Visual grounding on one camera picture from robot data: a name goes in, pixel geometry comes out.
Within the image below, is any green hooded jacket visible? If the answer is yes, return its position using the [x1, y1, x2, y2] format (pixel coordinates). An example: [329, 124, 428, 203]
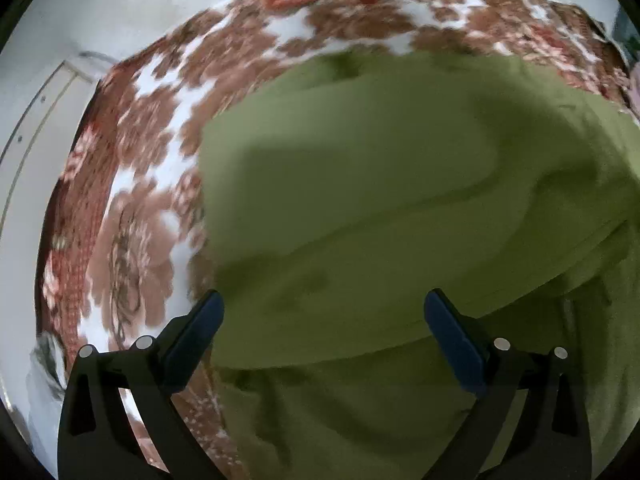
[198, 52, 639, 479]

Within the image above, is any white bed headboard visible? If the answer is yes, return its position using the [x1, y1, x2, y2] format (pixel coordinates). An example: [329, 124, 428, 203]
[0, 56, 101, 241]

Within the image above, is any floral brown bed blanket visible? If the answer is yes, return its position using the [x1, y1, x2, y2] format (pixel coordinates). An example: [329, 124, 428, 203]
[34, 0, 640, 480]

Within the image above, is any light grey plastic bag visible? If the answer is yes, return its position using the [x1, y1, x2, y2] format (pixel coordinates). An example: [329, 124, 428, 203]
[26, 332, 67, 478]

